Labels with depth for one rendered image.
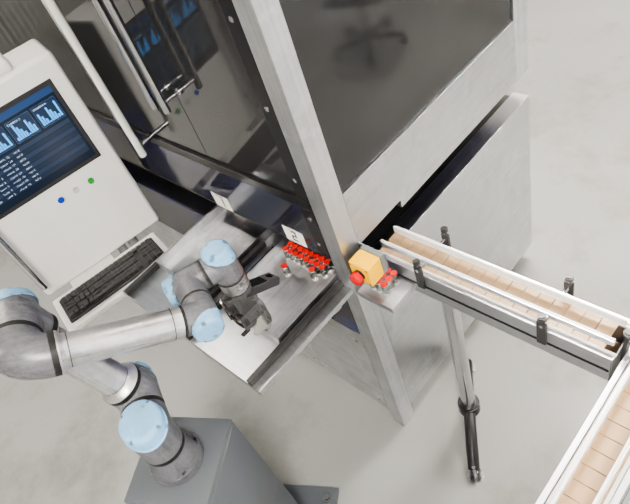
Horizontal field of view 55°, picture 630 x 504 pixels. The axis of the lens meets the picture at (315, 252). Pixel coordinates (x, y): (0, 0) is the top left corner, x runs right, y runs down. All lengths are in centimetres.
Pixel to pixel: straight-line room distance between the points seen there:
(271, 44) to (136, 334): 67
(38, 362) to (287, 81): 77
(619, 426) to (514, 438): 103
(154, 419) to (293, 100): 84
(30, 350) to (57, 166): 99
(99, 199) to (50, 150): 26
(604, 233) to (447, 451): 126
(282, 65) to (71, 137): 106
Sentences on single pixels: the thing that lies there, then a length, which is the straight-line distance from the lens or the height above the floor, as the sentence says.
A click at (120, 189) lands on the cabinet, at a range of 232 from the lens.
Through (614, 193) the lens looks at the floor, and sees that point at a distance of 321.
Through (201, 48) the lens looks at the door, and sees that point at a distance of 149.
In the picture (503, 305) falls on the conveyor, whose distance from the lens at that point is 160.
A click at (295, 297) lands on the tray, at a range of 180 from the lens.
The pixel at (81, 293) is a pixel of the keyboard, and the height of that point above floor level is 83.
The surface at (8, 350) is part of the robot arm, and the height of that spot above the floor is 141.
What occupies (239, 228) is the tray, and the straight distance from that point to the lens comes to 209.
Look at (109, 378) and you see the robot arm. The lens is 161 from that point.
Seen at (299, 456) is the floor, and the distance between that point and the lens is 255.
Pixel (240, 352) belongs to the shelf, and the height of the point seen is 88.
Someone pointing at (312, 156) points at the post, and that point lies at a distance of 142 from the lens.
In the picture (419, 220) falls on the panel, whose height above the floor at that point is 87.
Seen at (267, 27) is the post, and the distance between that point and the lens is 126.
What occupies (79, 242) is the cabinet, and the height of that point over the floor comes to 93.
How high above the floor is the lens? 222
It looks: 45 degrees down
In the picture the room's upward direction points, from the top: 22 degrees counter-clockwise
